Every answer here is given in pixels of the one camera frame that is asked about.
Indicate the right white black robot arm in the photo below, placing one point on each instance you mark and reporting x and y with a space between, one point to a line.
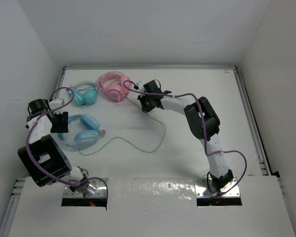
202 120

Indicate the pink headphones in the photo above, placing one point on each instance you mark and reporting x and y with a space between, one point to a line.
111 84

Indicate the teal headphones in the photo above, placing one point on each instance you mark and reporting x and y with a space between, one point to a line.
84 93

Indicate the right aluminium frame rail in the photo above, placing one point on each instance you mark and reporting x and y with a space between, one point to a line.
259 148

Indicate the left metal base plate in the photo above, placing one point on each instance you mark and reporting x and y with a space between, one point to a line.
95 189

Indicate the light blue headphones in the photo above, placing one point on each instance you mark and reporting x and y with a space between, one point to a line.
85 138

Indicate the aluminium frame rail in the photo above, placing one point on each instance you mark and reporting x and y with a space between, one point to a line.
129 67
259 148
56 92

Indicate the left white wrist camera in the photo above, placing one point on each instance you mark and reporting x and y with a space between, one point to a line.
55 104

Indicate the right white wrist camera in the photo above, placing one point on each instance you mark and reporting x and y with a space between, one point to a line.
140 86

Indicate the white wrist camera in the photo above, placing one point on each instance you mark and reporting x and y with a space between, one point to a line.
55 104
140 86

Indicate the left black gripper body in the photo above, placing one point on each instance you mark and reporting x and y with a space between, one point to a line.
52 113

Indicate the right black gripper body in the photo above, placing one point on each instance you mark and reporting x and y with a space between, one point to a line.
146 100

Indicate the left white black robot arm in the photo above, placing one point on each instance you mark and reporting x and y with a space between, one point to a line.
41 155

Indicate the left aluminium frame rail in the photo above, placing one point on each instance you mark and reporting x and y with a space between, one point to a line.
56 92

